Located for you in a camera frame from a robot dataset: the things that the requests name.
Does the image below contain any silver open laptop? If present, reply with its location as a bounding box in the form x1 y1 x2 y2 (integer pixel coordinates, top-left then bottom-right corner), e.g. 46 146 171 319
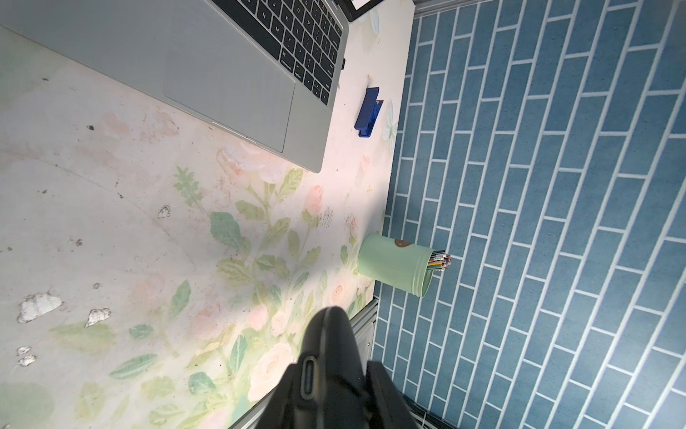
1 0 373 173

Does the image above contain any blue plastic clip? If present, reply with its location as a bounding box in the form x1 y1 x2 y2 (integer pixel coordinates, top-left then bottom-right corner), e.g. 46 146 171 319
354 87 383 138

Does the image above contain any black wireless mouse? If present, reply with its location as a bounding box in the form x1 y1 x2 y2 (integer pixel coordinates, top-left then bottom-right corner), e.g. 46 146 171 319
292 307 368 428

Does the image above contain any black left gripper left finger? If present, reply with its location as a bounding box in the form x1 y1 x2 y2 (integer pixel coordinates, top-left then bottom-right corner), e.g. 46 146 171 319
255 364 297 429

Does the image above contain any coloured pencils bundle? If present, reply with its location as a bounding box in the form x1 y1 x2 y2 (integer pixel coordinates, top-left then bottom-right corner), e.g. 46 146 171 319
427 251 452 271

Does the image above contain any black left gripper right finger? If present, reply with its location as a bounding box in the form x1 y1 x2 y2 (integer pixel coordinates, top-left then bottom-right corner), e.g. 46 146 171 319
366 361 418 429

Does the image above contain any green pencil cup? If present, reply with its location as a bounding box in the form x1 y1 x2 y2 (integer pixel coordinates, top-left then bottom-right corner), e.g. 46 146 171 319
357 233 434 298

